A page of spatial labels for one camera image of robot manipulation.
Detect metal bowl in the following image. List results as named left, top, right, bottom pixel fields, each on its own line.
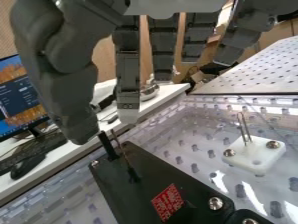
left=138, top=74, right=161, bottom=102

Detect black computer mouse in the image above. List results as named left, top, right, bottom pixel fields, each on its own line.
left=9, top=154, right=46, bottom=180

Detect black keyboard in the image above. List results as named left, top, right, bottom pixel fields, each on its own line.
left=0, top=129, right=69, bottom=177

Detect clear box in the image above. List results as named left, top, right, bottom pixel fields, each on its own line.
left=0, top=93, right=298, bottom=224

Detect computer monitor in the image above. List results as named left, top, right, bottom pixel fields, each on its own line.
left=0, top=54, right=50, bottom=143

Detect dark grey five-finger robot hand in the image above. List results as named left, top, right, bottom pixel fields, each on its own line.
left=9, top=0, right=298, bottom=146

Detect small white screwed block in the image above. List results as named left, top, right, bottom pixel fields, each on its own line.
left=221, top=135, right=287, bottom=178

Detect long white desk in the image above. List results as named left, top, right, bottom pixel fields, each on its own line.
left=0, top=80, right=191, bottom=205

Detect black plate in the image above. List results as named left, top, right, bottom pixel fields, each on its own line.
left=88, top=140, right=298, bottom=224

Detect thin stick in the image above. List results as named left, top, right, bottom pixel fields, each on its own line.
left=109, top=129, right=142, bottom=184

